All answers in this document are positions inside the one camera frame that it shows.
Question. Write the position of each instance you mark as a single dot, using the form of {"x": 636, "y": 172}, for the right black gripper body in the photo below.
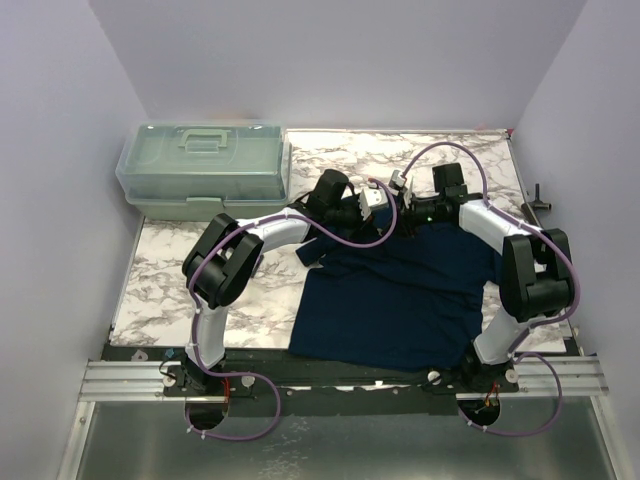
{"x": 408, "y": 216}

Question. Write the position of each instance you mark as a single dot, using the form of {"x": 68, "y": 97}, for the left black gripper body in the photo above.
{"x": 347, "y": 217}

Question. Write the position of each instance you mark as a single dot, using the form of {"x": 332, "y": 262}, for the navy blue t-shirt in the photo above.
{"x": 408, "y": 304}

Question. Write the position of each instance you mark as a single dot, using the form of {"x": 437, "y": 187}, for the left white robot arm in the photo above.
{"x": 223, "y": 260}

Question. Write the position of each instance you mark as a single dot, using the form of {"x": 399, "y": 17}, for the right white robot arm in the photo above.
{"x": 535, "y": 283}

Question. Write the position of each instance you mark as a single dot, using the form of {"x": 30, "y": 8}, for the black clamp tool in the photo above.
{"x": 532, "y": 207}

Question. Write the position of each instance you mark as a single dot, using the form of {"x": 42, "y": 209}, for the translucent green storage box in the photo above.
{"x": 194, "y": 171}

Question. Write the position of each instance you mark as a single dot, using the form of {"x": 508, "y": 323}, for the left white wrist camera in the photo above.
{"x": 371, "y": 200}

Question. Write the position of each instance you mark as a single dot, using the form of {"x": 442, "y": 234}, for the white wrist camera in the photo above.
{"x": 371, "y": 200}
{"x": 403, "y": 185}

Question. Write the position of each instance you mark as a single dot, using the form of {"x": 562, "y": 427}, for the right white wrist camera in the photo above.
{"x": 403, "y": 185}

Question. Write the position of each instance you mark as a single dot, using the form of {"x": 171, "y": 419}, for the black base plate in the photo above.
{"x": 312, "y": 387}

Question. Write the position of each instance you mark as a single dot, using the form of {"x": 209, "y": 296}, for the aluminium mounting rail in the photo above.
{"x": 120, "y": 381}

